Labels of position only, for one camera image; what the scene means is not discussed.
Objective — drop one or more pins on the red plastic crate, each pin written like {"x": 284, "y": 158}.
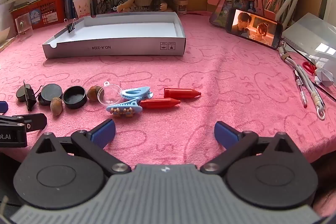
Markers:
{"x": 42, "y": 11}

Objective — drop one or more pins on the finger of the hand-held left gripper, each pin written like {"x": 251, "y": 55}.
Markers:
{"x": 34, "y": 121}
{"x": 3, "y": 107}

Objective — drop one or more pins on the large black binder clip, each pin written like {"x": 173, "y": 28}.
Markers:
{"x": 30, "y": 98}

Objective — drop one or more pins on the black smartphone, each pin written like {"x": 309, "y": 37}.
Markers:
{"x": 254, "y": 28}

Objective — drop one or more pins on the light blue hair clip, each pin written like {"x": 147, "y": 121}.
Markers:
{"x": 136, "y": 91}
{"x": 123, "y": 106}

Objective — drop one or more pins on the red pen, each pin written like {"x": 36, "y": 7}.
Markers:
{"x": 300, "y": 87}

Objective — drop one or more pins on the clear glass mug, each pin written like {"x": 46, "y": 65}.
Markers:
{"x": 23, "y": 24}

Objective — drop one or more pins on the small black binder clip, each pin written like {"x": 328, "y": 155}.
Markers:
{"x": 70, "y": 27}

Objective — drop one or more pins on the black toy bicycle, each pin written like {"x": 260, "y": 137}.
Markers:
{"x": 105, "y": 5}

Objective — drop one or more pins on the white cardboard box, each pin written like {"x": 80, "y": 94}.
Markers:
{"x": 118, "y": 27}

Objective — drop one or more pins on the small lidded jar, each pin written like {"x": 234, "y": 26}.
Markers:
{"x": 181, "y": 6}

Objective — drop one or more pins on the grey plastic folder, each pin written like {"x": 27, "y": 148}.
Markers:
{"x": 307, "y": 32}

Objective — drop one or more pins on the black round lid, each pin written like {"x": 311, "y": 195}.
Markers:
{"x": 51, "y": 91}

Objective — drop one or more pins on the black round cap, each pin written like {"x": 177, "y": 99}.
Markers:
{"x": 74, "y": 99}

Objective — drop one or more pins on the brown nut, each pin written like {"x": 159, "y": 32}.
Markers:
{"x": 56, "y": 106}
{"x": 92, "y": 92}

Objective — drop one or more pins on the yellow cardboard box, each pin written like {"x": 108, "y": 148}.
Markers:
{"x": 199, "y": 2}

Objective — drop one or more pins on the pink rabbit print cloth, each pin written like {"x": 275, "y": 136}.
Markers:
{"x": 197, "y": 71}

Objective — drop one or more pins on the clear plastic dome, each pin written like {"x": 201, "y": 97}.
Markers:
{"x": 110, "y": 98}

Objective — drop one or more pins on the red clip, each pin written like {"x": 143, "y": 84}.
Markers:
{"x": 181, "y": 93}

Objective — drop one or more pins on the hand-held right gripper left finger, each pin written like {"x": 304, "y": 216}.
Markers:
{"x": 105, "y": 132}

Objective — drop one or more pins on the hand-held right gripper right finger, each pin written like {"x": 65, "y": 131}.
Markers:
{"x": 225, "y": 133}

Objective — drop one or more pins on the grey paper origami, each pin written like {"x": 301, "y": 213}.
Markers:
{"x": 324, "y": 77}

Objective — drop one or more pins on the white paper cup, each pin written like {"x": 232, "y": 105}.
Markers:
{"x": 82, "y": 6}

